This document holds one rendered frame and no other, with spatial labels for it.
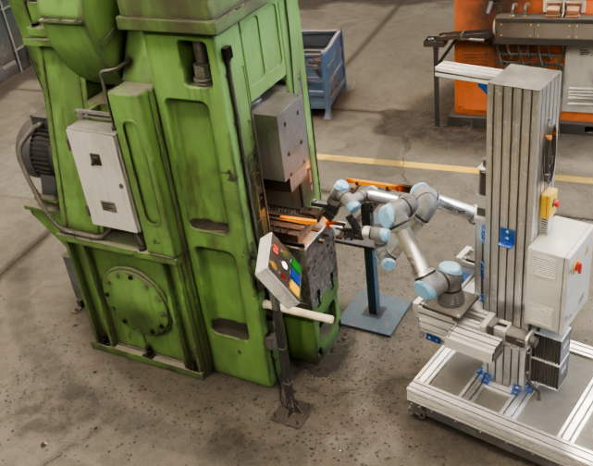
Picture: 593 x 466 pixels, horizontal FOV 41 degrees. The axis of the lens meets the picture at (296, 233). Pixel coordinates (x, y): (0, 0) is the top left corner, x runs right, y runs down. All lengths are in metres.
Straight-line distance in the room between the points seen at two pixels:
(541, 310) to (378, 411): 1.25
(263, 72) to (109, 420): 2.34
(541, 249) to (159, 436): 2.49
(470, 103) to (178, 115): 4.20
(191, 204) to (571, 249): 2.06
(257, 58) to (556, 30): 3.70
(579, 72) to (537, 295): 3.85
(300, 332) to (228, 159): 1.40
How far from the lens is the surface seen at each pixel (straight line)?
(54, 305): 6.34
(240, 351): 5.05
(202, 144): 4.35
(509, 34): 7.52
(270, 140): 4.35
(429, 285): 4.11
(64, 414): 5.37
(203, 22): 3.89
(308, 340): 5.12
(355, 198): 4.45
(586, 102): 7.83
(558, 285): 4.09
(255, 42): 4.31
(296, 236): 4.67
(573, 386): 4.81
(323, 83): 8.28
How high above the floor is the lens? 3.49
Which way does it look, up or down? 32 degrees down
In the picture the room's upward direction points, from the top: 8 degrees counter-clockwise
